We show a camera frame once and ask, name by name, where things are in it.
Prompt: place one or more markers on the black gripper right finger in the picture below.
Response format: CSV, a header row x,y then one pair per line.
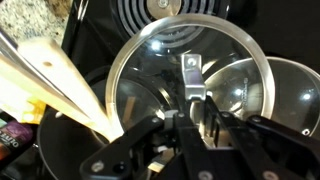
x,y
266,146

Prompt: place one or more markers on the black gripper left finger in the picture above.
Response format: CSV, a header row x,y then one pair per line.
x,y
150,143

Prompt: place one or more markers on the black electric stove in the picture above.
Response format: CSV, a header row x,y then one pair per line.
x,y
283,26

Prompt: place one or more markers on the dark olive oil bottle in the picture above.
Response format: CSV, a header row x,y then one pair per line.
x,y
13,140

